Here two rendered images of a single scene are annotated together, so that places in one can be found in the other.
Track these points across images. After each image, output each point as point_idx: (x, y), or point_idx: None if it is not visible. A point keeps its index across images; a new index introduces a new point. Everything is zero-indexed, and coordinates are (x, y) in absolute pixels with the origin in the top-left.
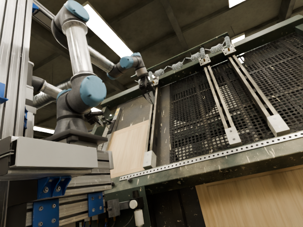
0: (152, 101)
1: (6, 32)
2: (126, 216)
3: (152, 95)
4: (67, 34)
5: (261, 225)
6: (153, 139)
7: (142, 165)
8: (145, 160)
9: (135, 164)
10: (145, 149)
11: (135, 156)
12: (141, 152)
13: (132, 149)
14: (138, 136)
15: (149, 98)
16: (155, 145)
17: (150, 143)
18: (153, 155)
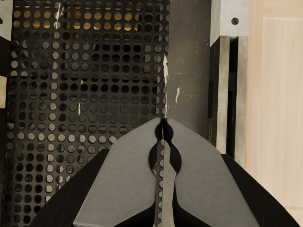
0: (153, 120)
1: None
2: None
3: (118, 160)
4: None
5: None
6: (217, 87)
7: (254, 19)
8: (242, 1)
9: (283, 34)
10: (246, 49)
11: (287, 63)
12: (263, 73)
13: (301, 100)
14: (284, 154)
15: (182, 151)
16: (211, 79)
17: (227, 67)
18: (214, 32)
